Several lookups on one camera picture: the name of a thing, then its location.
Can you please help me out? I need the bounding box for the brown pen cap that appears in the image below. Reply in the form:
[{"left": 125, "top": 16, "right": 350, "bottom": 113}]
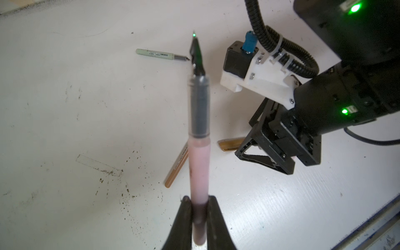
[{"left": 218, "top": 137, "right": 245, "bottom": 152}]

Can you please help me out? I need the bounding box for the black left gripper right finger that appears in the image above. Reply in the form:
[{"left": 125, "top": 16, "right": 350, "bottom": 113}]
[{"left": 206, "top": 196, "right": 237, "bottom": 250}]

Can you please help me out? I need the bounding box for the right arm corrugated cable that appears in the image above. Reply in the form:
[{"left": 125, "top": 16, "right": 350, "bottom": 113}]
[{"left": 243, "top": 0, "right": 320, "bottom": 79}]

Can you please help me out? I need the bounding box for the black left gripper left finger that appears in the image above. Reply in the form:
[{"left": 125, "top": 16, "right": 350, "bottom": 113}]
[{"left": 162, "top": 196, "right": 193, "bottom": 250}]

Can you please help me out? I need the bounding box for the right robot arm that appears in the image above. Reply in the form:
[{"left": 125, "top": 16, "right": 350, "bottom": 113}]
[{"left": 235, "top": 1, "right": 400, "bottom": 175}]

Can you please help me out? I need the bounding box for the green pen uncapped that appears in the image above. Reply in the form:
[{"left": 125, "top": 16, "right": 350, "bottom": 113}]
[{"left": 135, "top": 49, "right": 190, "bottom": 61}]

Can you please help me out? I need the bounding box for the brown pen uncapped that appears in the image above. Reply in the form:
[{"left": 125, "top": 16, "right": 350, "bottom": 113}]
[{"left": 164, "top": 142, "right": 189, "bottom": 188}]

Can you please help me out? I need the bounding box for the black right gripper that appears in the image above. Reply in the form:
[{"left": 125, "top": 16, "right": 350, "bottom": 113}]
[{"left": 235, "top": 98, "right": 321, "bottom": 175}]

